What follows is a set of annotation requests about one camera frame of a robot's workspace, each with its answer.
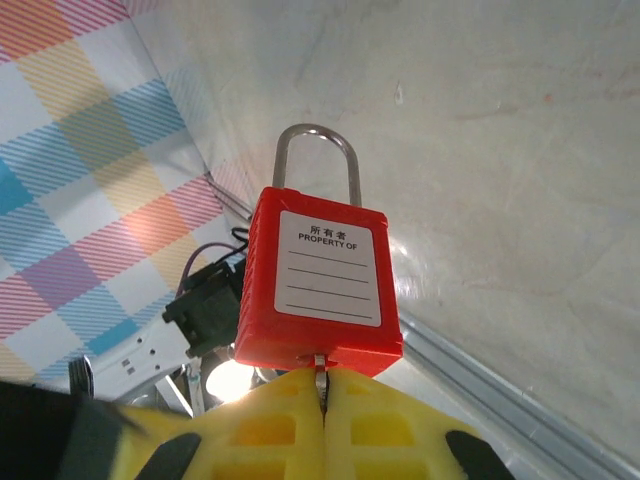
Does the long aluminium mounting rail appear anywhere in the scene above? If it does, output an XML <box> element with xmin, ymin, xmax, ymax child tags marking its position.
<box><xmin>394</xmin><ymin>309</ymin><xmax>640</xmax><ymax>480</ymax></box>

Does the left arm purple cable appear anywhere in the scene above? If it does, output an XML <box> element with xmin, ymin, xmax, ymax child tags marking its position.
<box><xmin>177</xmin><ymin>239</ymin><xmax>236</xmax><ymax>297</ymax></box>

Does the aluminium side frame rail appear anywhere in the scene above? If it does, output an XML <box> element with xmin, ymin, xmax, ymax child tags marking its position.
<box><xmin>202</xmin><ymin>169</ymin><xmax>254</xmax><ymax>221</ymax></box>

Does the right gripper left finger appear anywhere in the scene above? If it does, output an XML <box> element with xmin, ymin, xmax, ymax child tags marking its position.
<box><xmin>112</xmin><ymin>368</ymin><xmax>327</xmax><ymax>480</ymax></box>

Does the red padlock with steel shackle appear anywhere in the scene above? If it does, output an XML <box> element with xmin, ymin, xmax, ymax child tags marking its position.
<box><xmin>233</xmin><ymin>123</ymin><xmax>405</xmax><ymax>379</ymax></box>

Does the small screw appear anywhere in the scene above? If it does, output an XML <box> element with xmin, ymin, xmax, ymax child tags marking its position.
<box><xmin>312</xmin><ymin>352</ymin><xmax>334</xmax><ymax>416</ymax></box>

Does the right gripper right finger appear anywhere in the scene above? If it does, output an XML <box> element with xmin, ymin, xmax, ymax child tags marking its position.
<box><xmin>322</xmin><ymin>367</ymin><xmax>507</xmax><ymax>480</ymax></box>

